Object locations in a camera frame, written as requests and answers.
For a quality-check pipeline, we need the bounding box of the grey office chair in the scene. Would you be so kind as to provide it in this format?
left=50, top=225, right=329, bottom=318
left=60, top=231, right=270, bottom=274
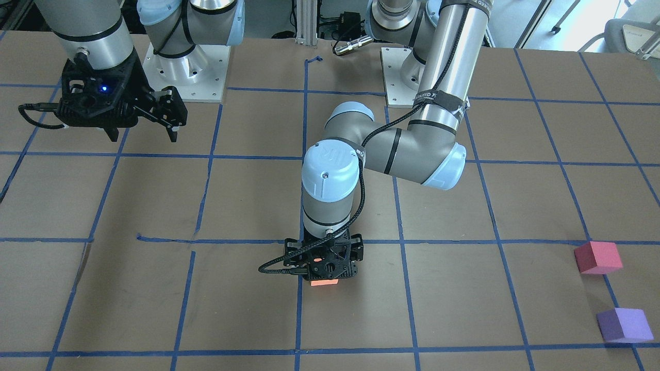
left=578, top=1, right=659, bottom=59

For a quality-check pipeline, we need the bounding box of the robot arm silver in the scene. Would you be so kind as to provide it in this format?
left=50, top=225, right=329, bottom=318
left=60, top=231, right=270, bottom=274
left=258, top=1, right=493, bottom=282
left=18, top=1, right=245, bottom=142

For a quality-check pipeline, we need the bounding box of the pink foam cube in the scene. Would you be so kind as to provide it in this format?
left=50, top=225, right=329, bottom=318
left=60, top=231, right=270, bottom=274
left=573, top=241, right=623, bottom=275

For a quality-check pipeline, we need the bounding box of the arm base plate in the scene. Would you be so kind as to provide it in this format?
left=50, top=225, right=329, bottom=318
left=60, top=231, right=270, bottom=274
left=142, top=45, right=232, bottom=103
left=381, top=46, right=472, bottom=109

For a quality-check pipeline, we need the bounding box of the purple foam cube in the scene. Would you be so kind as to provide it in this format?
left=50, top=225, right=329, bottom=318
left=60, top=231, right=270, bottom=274
left=596, top=308, right=654, bottom=343

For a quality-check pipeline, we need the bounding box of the orange foam cube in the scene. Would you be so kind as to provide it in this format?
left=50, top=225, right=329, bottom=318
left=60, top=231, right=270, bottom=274
left=308, top=262, right=339, bottom=286

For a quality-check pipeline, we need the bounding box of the aluminium profile post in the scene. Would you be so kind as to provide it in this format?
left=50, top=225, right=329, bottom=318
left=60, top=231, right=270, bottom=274
left=294, top=0, right=320, bottom=48

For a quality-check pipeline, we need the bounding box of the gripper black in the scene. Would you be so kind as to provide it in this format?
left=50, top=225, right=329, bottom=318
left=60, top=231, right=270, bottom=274
left=283, top=234, right=365, bottom=281
left=56, top=49, right=188, bottom=143

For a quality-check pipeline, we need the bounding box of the black electronics box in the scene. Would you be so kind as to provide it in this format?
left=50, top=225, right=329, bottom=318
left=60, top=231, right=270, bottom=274
left=318, top=11, right=366, bottom=41

